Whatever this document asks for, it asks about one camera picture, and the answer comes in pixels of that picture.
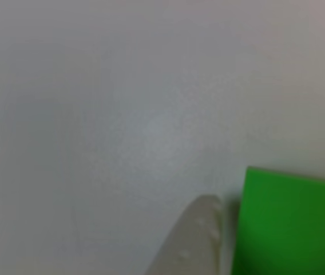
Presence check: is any green cube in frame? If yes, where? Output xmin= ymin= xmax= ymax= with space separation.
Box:
xmin=230 ymin=165 xmax=325 ymax=275

